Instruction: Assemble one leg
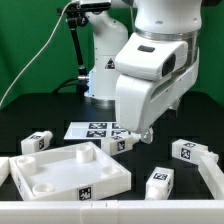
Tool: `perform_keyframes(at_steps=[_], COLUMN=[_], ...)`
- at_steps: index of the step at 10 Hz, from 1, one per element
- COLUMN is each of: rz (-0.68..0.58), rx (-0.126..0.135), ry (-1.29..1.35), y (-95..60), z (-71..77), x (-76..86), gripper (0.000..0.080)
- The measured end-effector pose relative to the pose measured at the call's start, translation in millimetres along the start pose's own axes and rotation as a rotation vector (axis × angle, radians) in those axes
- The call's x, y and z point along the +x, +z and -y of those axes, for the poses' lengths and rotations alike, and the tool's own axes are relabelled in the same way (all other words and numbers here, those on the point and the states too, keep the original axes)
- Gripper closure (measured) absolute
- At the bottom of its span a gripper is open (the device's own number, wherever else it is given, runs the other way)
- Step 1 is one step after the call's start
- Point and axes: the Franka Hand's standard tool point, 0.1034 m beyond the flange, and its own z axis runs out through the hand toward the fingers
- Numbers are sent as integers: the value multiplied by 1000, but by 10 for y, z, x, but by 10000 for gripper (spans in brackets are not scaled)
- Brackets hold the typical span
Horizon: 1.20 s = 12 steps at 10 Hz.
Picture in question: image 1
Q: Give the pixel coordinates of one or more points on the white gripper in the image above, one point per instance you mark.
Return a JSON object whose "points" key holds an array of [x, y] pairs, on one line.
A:
{"points": [[139, 102]]}

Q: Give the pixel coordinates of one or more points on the white square table top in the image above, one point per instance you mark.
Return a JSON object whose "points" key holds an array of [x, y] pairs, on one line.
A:
{"points": [[72, 173]]}

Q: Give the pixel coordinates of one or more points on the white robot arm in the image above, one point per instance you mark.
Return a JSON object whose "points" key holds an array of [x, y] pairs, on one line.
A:
{"points": [[158, 20]]}

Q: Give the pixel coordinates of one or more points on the white sheet with tags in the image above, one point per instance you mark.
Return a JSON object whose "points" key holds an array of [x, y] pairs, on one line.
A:
{"points": [[93, 130]]}

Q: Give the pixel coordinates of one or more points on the white right fence bar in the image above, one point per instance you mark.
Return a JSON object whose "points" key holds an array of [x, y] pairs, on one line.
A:
{"points": [[212, 176]]}

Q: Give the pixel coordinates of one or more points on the white fence bar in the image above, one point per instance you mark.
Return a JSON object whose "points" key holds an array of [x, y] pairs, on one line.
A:
{"points": [[212, 176], [113, 212]]}

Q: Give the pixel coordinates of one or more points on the white front fence bar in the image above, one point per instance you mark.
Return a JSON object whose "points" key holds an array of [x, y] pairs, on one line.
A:
{"points": [[113, 212]]}

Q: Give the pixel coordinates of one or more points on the white left fence piece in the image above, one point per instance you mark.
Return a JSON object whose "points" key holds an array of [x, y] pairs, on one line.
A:
{"points": [[4, 169]]}

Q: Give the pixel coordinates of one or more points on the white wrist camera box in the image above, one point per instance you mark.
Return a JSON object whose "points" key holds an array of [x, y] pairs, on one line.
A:
{"points": [[150, 60]]}

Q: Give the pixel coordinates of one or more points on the black camera on stand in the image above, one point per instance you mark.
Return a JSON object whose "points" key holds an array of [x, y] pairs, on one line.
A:
{"points": [[77, 17]]}

